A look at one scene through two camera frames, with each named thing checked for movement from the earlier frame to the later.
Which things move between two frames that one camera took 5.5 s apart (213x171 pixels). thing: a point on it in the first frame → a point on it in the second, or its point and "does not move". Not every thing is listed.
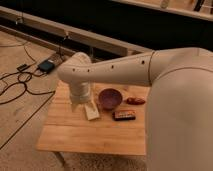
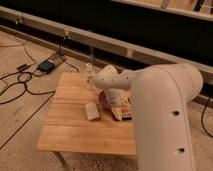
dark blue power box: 46,66 does not move
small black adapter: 21,67 does not move
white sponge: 91,111 does not move
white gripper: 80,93 → 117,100
